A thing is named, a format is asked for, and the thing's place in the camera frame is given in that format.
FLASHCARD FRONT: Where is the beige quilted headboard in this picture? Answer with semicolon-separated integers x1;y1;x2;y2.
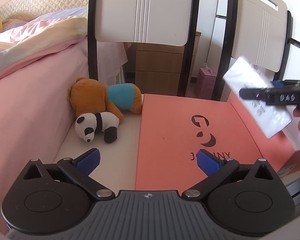
0;0;89;21

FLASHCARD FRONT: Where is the right white black chair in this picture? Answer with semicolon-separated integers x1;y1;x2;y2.
212;0;300;101

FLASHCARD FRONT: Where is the pink bed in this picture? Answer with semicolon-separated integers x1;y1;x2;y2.
0;40;88;233

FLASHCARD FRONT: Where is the left white black chair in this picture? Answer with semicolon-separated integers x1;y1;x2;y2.
88;0;199;96

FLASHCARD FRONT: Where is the pink shoe box lid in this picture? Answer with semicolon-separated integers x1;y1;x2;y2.
135;94;262;193

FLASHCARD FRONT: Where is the pastel quilt on bed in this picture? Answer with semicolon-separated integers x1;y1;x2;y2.
0;6;88;79

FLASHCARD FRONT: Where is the wooden drawer cabinet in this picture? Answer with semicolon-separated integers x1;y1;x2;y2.
133;31;202;97

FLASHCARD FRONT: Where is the white black chair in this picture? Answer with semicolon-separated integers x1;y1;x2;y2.
212;0;300;101
88;0;199;96

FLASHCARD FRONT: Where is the panda plush toy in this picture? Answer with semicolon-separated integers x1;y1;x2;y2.
75;112;119;144

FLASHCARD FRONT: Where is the white packet with label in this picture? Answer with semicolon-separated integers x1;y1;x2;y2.
223;56;292;139

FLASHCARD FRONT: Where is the brown bear plush toy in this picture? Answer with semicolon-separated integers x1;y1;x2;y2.
67;77;142;123

